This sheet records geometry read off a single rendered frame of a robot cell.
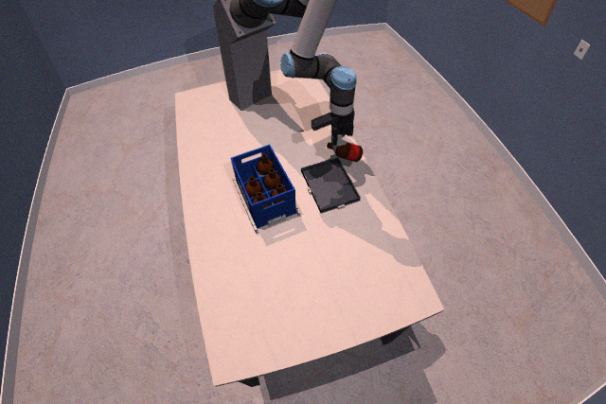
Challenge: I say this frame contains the grey metal rail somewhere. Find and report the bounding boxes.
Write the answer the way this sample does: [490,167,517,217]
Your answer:
[232,176,345,233]

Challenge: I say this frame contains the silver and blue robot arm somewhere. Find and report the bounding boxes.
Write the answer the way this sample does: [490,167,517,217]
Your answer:
[229,0,357,131]

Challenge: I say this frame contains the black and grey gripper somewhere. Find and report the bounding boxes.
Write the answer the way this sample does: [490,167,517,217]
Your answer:
[331,108,355,151]

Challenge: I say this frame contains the dark blue plastic crate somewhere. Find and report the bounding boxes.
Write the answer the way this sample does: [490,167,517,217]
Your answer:
[233,150,296,229]

